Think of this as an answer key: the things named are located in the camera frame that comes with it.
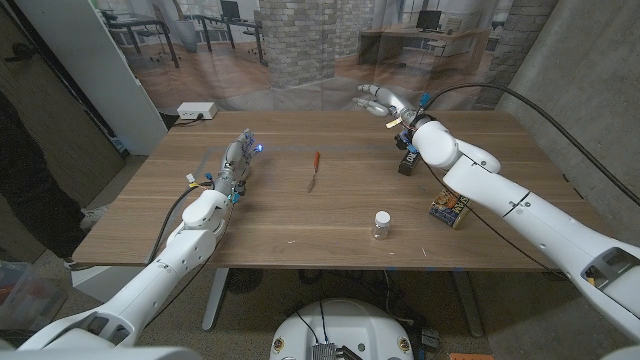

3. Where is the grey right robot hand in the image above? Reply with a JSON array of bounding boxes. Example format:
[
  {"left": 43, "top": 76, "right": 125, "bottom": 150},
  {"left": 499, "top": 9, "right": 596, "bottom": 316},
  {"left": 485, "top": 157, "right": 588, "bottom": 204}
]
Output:
[{"left": 352, "top": 83, "right": 431, "bottom": 130}]

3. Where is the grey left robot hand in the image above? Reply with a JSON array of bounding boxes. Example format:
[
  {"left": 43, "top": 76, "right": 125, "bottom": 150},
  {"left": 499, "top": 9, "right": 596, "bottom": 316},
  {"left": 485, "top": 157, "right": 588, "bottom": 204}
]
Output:
[{"left": 212, "top": 128, "right": 265, "bottom": 199}]

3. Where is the fork with red handle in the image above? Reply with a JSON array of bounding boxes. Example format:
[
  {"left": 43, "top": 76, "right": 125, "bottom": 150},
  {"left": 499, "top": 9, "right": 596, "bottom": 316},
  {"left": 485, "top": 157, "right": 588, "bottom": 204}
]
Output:
[{"left": 306, "top": 151, "right": 321, "bottom": 194}]

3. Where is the white power box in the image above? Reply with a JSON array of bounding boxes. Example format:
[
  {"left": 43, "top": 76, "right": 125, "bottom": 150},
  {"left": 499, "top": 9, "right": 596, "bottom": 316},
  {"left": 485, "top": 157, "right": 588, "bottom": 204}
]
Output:
[{"left": 176, "top": 101, "right": 218, "bottom": 121}]

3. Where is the black Nitro bar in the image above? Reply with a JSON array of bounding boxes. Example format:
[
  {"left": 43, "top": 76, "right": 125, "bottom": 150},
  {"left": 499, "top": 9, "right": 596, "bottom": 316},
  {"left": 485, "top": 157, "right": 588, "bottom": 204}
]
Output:
[{"left": 397, "top": 149, "right": 421, "bottom": 177}]

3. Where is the printed office backdrop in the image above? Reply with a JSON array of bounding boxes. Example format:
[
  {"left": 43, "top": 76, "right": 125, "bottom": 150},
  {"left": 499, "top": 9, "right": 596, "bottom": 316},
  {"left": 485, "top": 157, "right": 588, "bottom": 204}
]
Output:
[{"left": 94, "top": 0, "right": 559, "bottom": 112}]

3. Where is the clear jar with white lid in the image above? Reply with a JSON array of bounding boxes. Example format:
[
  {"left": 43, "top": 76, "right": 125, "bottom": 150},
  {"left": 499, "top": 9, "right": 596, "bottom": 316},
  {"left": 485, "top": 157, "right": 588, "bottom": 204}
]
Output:
[{"left": 372, "top": 210, "right": 392, "bottom": 241}]

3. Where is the black round fan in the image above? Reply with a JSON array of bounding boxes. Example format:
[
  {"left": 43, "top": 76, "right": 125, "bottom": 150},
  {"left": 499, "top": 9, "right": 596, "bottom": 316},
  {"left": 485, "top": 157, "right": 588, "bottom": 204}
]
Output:
[{"left": 225, "top": 268, "right": 265, "bottom": 296}]

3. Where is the white table leg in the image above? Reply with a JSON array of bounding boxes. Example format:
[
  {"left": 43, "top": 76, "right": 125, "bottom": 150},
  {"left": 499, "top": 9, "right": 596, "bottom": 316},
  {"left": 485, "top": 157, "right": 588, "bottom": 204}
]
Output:
[
  {"left": 201, "top": 268, "right": 230, "bottom": 332},
  {"left": 452, "top": 271, "right": 485, "bottom": 339}
]

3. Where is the white partition panel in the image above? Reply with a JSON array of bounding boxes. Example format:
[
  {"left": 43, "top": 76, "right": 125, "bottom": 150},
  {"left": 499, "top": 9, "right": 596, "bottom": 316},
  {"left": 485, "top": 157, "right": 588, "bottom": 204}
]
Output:
[{"left": 14, "top": 0, "right": 169, "bottom": 156}]

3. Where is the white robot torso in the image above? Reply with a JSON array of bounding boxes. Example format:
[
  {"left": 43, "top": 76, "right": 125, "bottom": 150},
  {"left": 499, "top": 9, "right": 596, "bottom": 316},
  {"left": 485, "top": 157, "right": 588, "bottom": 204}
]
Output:
[{"left": 269, "top": 298, "right": 415, "bottom": 360}]

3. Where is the person in dark clothes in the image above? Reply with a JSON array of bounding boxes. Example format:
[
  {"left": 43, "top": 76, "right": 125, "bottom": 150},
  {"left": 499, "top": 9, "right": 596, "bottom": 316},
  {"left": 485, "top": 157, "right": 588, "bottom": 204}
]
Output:
[{"left": 0, "top": 92, "right": 109, "bottom": 264}]

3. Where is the clear plastic storage bin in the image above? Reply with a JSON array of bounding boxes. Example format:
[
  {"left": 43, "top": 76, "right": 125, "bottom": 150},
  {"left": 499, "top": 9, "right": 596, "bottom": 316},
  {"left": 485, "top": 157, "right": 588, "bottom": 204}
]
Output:
[{"left": 0, "top": 260, "right": 66, "bottom": 331}]

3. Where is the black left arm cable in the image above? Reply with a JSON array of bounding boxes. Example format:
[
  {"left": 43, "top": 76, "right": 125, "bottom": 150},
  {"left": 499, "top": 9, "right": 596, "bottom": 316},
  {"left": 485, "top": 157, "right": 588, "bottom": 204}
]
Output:
[{"left": 147, "top": 182, "right": 216, "bottom": 264}]

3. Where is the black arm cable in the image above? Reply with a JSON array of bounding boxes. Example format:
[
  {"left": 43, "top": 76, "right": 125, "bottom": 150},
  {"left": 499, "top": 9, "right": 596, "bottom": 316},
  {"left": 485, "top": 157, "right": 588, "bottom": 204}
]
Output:
[
  {"left": 147, "top": 182, "right": 216, "bottom": 264},
  {"left": 423, "top": 82, "right": 640, "bottom": 207}
]

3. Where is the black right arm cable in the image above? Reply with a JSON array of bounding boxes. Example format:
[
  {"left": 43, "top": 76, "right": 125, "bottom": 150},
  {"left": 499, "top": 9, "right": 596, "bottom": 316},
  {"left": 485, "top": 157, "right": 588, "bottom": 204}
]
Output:
[{"left": 423, "top": 82, "right": 640, "bottom": 207}]

